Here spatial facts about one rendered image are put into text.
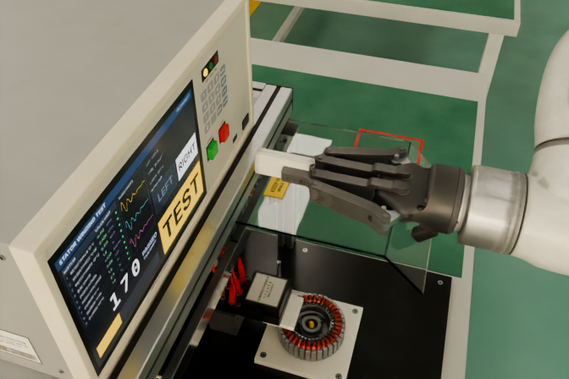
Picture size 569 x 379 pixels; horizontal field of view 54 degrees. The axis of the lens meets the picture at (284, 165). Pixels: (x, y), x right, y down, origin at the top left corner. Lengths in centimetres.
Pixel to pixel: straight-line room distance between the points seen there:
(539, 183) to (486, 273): 155
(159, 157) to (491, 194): 34
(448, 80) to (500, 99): 138
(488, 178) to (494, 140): 214
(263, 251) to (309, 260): 9
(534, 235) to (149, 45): 45
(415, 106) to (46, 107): 113
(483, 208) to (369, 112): 92
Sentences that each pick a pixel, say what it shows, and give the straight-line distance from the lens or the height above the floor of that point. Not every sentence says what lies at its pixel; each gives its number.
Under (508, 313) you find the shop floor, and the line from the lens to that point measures 209.
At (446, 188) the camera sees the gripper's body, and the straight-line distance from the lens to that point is 61.
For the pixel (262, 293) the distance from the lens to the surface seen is 93.
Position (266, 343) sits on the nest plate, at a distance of 98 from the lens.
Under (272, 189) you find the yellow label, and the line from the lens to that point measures 80.
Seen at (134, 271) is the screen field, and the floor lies 118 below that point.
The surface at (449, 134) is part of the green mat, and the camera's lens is 147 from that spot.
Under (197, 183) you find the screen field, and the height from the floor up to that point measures 117.
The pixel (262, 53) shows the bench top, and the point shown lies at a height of 75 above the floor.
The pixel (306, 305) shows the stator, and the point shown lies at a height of 81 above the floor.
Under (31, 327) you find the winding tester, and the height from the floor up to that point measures 120.
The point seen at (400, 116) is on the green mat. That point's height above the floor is 75.
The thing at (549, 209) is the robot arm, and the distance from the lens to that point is 62.
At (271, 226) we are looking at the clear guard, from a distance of 75.
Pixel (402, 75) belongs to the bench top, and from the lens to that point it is 166.
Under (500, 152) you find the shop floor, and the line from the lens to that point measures 269.
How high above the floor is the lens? 162
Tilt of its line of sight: 42 degrees down
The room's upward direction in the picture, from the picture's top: straight up
